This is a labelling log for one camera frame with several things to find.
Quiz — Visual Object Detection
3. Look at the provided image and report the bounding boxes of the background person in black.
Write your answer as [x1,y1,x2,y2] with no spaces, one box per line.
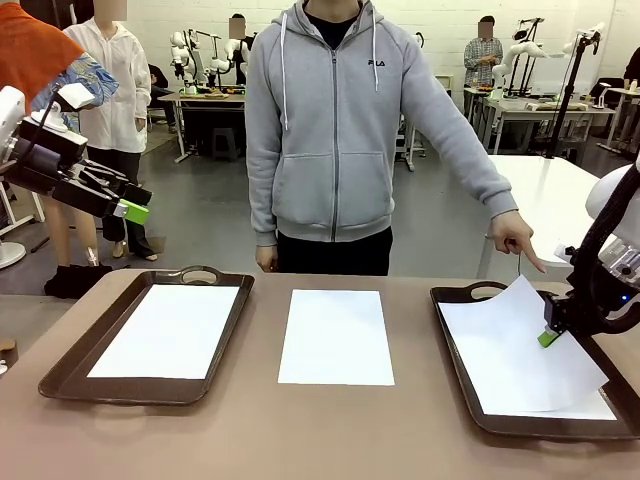
[227,14,256,84]

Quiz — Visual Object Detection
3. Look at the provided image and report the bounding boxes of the white desk lamp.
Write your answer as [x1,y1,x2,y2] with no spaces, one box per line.
[589,82,612,109]

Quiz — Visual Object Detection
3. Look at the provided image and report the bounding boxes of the seated person in dark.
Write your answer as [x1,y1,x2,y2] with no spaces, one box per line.
[147,62,174,134]

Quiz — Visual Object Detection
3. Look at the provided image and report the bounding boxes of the brown plastic serving tray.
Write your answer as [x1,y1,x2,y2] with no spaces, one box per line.
[38,264,256,406]
[429,281,640,442]

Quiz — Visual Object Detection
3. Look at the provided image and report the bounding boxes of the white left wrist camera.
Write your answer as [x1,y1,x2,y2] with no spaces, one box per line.
[30,82,100,134]

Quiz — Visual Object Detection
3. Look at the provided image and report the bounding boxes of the person's left hand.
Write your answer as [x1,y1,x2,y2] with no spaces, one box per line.
[488,209,549,274]

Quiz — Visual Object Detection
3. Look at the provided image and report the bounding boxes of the person's right hand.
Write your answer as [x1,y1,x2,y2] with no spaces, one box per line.
[254,244,279,274]

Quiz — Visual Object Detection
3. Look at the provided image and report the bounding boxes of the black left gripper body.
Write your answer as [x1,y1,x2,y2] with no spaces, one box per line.
[7,122,89,194]

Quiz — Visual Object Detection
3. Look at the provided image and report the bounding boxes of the figure in white jacket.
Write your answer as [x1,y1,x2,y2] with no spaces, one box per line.
[63,0,159,262]

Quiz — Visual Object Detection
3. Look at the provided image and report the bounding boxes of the black tripod stand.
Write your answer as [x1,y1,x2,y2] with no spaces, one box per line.
[543,29,601,161]

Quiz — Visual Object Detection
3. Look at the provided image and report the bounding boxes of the white A4 paper sheet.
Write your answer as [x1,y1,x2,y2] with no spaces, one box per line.
[86,283,241,380]
[277,289,396,387]
[437,302,619,422]
[439,273,611,414]

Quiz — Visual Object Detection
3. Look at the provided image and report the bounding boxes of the person's right forearm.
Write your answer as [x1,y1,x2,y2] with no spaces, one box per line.
[245,159,279,249]

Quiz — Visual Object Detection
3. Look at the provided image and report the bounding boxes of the black bag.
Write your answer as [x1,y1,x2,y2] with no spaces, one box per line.
[43,263,114,300]

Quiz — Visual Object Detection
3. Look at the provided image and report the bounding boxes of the person in grey hoodie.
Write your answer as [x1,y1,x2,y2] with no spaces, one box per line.
[244,0,521,277]

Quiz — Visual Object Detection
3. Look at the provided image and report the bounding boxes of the person's left forearm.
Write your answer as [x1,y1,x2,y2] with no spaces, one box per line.
[424,114,520,221]

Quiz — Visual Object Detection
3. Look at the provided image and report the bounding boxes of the white board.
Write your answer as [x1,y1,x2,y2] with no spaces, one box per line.
[530,52,576,96]

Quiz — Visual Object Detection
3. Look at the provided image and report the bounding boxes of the long white background desk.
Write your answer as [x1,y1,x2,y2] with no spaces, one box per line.
[472,89,617,155]

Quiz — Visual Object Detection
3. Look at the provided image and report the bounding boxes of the person in plaid shirt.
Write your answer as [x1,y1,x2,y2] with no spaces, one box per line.
[463,14,504,90]

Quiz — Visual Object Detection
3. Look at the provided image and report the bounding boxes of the black braided cable bundle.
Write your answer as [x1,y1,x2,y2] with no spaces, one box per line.
[567,162,640,337]

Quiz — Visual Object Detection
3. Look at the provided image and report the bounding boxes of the white round stand base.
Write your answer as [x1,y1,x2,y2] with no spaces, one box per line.
[0,242,26,270]

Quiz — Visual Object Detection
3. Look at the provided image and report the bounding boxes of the white table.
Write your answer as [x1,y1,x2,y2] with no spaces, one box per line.
[477,154,601,281]

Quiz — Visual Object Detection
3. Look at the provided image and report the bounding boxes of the grey plastic stool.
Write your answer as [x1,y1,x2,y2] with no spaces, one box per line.
[212,127,241,162]

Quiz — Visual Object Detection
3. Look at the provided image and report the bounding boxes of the background robot workbench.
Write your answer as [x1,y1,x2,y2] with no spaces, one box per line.
[158,91,250,165]

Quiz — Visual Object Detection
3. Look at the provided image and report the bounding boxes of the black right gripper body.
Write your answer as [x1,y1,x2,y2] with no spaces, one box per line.
[543,294,584,335]

